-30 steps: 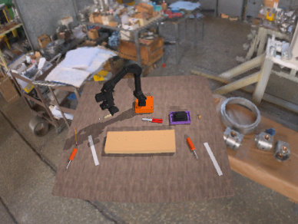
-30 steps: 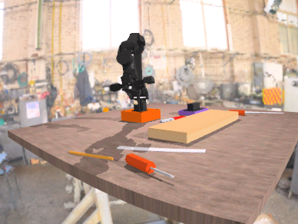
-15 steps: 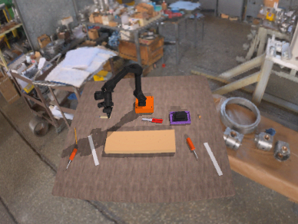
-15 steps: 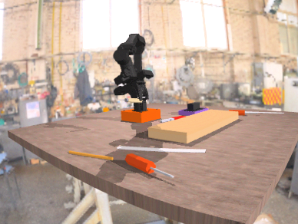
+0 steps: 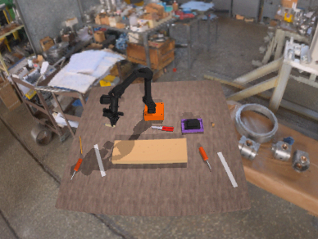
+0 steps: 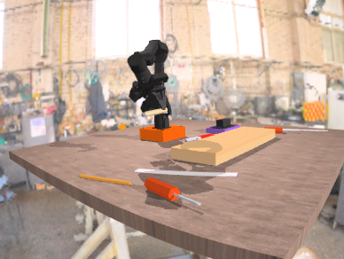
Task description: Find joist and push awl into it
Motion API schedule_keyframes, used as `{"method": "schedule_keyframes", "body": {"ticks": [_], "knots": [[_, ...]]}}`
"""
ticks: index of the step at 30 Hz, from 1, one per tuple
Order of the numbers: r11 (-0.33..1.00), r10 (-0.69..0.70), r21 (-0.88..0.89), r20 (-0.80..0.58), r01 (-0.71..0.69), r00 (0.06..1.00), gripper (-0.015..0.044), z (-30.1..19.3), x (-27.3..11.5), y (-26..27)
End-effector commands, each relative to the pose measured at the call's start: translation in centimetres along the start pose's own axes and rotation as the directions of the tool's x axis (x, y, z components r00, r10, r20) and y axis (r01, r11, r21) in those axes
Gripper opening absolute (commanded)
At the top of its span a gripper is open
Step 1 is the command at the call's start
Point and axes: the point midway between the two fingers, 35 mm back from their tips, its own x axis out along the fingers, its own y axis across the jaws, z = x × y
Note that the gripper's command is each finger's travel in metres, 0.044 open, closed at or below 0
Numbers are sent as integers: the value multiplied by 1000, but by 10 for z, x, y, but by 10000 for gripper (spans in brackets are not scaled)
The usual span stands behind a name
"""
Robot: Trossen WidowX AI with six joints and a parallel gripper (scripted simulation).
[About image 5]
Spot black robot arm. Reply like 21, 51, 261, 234
100, 67, 157, 114

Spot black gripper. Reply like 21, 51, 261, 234
103, 104, 124, 127

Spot tan flat panel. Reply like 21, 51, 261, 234
111, 138, 188, 165

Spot orange-handled awl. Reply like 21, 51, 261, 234
75, 159, 82, 171
199, 147, 209, 164

